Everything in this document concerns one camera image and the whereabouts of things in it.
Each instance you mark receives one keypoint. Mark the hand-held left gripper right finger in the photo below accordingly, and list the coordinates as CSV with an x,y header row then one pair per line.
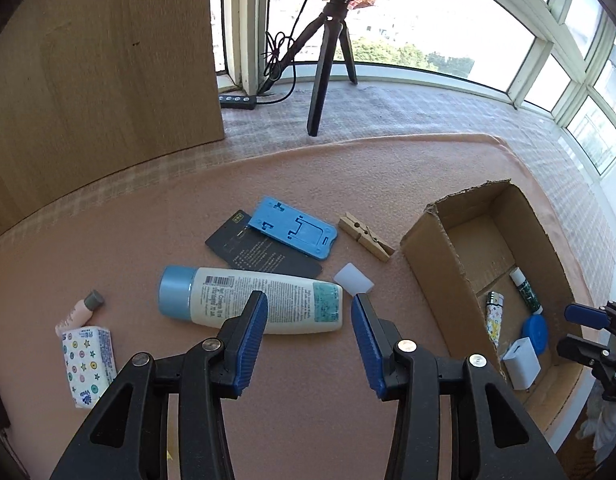
x,y
365,345

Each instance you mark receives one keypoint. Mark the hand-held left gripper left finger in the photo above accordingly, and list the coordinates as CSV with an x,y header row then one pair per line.
x,y
250,340

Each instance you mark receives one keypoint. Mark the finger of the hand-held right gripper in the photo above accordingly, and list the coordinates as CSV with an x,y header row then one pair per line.
x,y
580,352
583,314

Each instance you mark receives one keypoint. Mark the blue round tape measure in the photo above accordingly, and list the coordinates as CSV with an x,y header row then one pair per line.
x,y
535,332

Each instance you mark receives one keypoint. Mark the white lotion bottle blue cap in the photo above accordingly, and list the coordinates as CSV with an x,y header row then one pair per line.
x,y
213,300

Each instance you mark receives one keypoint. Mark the green lip balm tube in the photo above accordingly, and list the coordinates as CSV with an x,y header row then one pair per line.
x,y
527,292

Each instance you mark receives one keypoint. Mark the white charger plug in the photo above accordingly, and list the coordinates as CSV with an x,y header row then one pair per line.
x,y
520,365

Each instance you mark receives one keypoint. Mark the black card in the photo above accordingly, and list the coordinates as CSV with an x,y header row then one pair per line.
x,y
253,255

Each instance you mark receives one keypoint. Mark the patterned lighter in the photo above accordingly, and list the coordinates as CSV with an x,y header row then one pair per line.
x,y
494,320

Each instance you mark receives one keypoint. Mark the cardboard box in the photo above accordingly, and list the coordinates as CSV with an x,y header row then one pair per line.
x,y
428,245

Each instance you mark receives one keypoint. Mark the patterned tissue pack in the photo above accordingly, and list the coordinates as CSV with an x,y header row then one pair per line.
x,y
88,365

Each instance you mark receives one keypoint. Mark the person's right hand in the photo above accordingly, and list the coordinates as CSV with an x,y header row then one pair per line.
x,y
608,430

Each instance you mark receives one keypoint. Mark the white eraser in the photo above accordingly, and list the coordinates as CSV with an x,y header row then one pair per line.
x,y
353,280

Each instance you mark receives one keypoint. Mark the wooden clothespin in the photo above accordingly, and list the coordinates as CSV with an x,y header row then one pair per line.
x,y
363,235

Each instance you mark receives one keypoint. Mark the blue phone stand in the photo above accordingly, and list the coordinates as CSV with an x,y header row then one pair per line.
x,y
318,242

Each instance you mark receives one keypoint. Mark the small pink bottle grey cap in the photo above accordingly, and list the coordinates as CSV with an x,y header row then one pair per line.
x,y
75,315

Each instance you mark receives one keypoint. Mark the black power strip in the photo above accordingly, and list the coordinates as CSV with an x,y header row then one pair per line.
x,y
236,101

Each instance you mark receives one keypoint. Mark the checked table cloth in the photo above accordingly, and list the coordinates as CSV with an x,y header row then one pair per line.
x,y
438,110

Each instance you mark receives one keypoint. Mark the black tripod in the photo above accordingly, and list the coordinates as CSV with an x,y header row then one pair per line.
x,y
320,85

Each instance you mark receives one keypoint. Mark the green tree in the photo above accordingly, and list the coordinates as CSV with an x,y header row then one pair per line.
x,y
388,52

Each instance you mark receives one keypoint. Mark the large light wooden board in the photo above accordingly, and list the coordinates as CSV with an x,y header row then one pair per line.
x,y
113,60

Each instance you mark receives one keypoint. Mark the white window frame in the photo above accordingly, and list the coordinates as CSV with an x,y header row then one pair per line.
x,y
245,20

